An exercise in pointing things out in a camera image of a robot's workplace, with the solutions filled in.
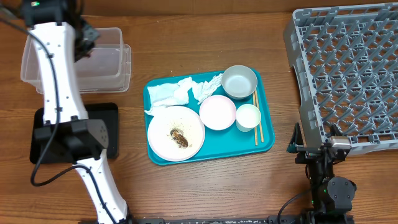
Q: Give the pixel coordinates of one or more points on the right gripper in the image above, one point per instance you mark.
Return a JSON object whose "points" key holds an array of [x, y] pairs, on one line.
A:
{"points": [[306, 153]]}

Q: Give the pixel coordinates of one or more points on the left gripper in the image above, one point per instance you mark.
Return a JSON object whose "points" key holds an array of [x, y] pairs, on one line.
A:
{"points": [[91, 35]]}

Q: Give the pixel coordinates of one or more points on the small white cup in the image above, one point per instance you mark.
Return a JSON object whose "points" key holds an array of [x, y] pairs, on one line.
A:
{"points": [[247, 117]]}

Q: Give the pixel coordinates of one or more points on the white napkin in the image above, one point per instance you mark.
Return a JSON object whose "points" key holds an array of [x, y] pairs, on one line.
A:
{"points": [[174, 94]]}

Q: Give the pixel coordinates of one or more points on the large white plate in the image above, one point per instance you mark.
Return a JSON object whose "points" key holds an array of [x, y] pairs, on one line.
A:
{"points": [[183, 119]]}

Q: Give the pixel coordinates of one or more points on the brown food scrap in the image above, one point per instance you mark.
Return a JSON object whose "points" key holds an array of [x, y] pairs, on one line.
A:
{"points": [[178, 138]]}

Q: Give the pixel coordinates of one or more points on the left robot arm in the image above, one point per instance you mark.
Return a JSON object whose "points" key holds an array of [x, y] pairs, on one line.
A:
{"points": [[61, 37]]}

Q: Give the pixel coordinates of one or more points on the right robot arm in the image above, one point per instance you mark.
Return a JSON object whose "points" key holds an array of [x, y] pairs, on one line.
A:
{"points": [[332, 195]]}

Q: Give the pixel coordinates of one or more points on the grey dishwasher rack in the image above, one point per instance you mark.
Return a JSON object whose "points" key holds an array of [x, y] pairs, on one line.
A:
{"points": [[345, 61]]}

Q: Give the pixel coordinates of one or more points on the clear plastic bin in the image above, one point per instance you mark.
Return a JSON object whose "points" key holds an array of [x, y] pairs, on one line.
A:
{"points": [[108, 69]]}

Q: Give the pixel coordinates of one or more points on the wooden chopstick right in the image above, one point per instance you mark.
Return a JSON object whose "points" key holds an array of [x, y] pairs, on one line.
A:
{"points": [[260, 124]]}

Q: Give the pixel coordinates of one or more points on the wooden chopstick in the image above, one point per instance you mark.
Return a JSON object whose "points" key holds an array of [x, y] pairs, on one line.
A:
{"points": [[255, 128], [260, 124]]}

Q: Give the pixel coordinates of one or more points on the wooden chopstick left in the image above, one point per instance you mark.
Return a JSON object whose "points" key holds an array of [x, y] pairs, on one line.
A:
{"points": [[255, 128]]}

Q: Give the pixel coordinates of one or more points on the black plastic tray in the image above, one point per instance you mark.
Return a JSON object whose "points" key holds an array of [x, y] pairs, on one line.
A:
{"points": [[108, 112]]}

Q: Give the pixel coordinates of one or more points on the grey-green bowl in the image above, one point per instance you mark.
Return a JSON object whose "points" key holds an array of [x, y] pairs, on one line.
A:
{"points": [[239, 82]]}

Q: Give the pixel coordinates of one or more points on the pink shallow bowl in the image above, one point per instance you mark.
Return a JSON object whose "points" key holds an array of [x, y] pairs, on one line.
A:
{"points": [[217, 112]]}

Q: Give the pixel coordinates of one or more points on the teal serving tray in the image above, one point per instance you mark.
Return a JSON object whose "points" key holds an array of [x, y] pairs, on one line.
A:
{"points": [[219, 144]]}

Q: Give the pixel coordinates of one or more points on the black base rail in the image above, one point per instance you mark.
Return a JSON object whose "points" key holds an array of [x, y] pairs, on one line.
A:
{"points": [[284, 219]]}

